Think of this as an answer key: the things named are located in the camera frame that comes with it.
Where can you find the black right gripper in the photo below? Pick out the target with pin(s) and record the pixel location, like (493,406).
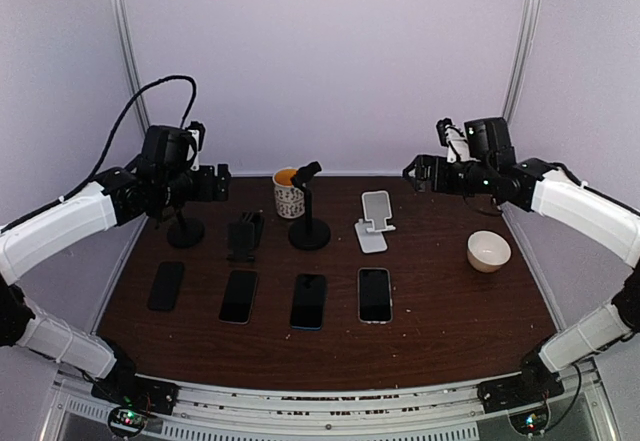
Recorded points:
(424,162)

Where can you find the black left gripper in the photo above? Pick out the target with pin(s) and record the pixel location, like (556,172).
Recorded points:
(206,191)

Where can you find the white phone stand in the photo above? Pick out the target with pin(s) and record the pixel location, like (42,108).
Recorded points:
(375,222)

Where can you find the black front phone stand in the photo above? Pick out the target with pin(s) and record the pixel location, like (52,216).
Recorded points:
(308,233)

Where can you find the black smartphone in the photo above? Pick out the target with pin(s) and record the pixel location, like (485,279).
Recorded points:
(166,286)

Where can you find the pink-edged dark smartphone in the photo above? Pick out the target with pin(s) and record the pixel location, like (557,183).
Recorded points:
(238,299)

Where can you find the white-cased smartphone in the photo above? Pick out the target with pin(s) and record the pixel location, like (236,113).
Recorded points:
(374,296)

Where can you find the blue smartphone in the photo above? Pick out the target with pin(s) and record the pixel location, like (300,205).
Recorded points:
(309,298)

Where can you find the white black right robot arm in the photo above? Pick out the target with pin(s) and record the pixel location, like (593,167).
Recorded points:
(481,160)

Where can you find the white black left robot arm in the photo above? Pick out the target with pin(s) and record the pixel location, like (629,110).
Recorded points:
(165,176)

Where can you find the black textured folding phone stand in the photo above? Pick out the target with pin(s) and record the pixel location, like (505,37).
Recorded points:
(244,236)

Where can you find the black round-base phone stand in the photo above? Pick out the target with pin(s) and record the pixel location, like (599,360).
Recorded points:
(184,232)

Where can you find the white floral mug yellow inside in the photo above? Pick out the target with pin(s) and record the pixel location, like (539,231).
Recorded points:
(289,200)

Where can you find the white ceramic bowl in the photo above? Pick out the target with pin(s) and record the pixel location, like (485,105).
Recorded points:
(487,252)

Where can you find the left controller circuit board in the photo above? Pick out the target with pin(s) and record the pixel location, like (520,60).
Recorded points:
(125,422)

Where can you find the controller circuit board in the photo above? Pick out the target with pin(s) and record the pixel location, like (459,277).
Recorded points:
(125,422)
(529,423)

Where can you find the right controller circuit board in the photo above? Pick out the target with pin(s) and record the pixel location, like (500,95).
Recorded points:
(529,423)

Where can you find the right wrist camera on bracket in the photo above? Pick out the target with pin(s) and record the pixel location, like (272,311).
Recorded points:
(454,140)

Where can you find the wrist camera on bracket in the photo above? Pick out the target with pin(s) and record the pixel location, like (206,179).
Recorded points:
(197,132)
(454,140)

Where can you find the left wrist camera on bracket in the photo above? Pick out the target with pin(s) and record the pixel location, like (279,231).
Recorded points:
(197,132)

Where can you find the aluminium front rail frame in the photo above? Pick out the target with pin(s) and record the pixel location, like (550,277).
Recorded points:
(453,411)

